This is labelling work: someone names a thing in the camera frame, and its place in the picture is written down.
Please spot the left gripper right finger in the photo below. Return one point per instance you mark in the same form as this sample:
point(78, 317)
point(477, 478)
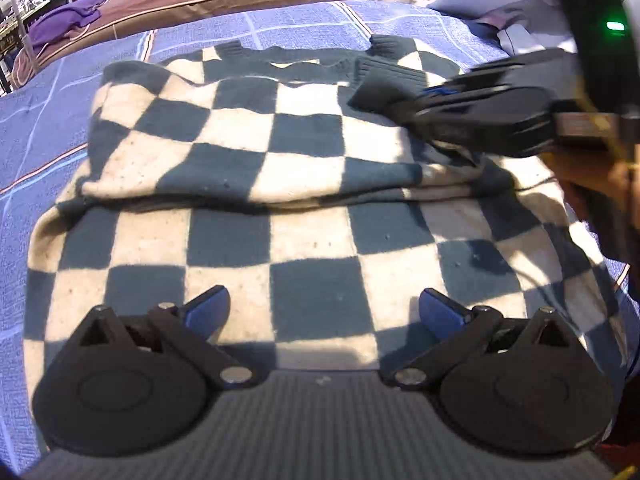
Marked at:
point(459, 333)

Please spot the person right hand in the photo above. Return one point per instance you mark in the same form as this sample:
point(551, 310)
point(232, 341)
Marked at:
point(595, 168)

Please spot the blue plaid bed sheet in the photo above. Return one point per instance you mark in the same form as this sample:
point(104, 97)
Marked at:
point(44, 139)

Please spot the purple blanket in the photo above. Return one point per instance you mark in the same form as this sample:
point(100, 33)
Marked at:
point(53, 25)

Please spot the checkered green cream sweater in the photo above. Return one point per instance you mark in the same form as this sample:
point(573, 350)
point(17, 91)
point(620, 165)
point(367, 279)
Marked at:
point(252, 170)

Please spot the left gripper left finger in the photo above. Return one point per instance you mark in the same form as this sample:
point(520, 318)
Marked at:
point(192, 331)

